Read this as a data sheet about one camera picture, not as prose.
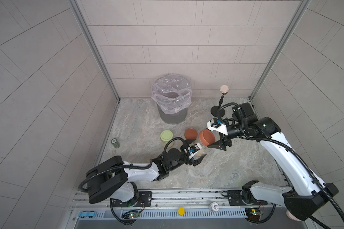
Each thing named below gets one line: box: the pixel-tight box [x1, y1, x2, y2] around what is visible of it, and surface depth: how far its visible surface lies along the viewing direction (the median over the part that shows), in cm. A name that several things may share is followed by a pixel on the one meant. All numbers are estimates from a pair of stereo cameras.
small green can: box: [110, 138, 121, 149], surface depth 87 cm
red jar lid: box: [199, 128, 216, 147], surface depth 62 cm
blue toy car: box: [78, 210, 97, 219], surface depth 67 cm
